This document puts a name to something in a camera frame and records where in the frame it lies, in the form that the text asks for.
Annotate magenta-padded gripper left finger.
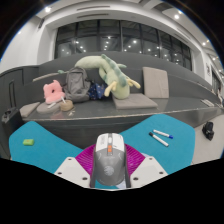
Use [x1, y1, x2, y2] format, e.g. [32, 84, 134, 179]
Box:
[54, 144, 97, 189]

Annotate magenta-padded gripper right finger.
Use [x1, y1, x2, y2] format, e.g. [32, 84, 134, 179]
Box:
[123, 144, 169, 189]

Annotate grey computer mouse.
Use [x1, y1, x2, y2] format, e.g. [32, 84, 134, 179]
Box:
[90, 132, 131, 188]

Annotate white marker with black cap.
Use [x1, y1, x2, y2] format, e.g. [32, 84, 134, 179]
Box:
[148, 131, 170, 148]

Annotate green eraser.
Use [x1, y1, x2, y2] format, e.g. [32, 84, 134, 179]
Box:
[22, 138, 35, 147]

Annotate dark grey stepped bench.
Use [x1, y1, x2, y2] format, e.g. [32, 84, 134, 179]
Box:
[19, 50, 224, 149]

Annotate round grey cushion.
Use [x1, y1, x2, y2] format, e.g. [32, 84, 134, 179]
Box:
[36, 100, 64, 115]

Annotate flat grey square cushion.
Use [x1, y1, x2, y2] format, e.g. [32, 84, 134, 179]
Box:
[111, 92, 159, 111]

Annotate black bag on floor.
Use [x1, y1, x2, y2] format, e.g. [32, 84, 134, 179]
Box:
[201, 121, 215, 141]

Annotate small grey seat cushion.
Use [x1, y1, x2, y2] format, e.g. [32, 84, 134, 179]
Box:
[19, 101, 42, 119]

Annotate black rolling suitcase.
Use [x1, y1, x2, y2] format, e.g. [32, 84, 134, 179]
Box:
[1, 79, 25, 138]

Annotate pink plush toy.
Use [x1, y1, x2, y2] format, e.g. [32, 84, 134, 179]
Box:
[42, 79, 66, 105]

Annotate dark blue bag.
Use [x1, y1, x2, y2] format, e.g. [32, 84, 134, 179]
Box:
[88, 80, 108, 101]

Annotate grey backpack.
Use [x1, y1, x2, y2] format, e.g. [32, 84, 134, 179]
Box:
[63, 66, 92, 103]

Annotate upright grey square cushion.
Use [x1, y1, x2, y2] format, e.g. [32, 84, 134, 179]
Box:
[142, 66, 170, 100]

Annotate white paper sheet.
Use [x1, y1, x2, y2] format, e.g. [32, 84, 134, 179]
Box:
[200, 98, 215, 108]

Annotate green dragon plush toy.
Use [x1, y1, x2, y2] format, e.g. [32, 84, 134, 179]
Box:
[57, 53, 142, 100]

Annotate ceiling lights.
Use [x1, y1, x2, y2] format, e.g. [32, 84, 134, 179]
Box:
[44, 5, 208, 47]

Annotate dark glass window wall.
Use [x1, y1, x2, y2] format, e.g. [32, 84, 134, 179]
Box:
[54, 19, 193, 71]

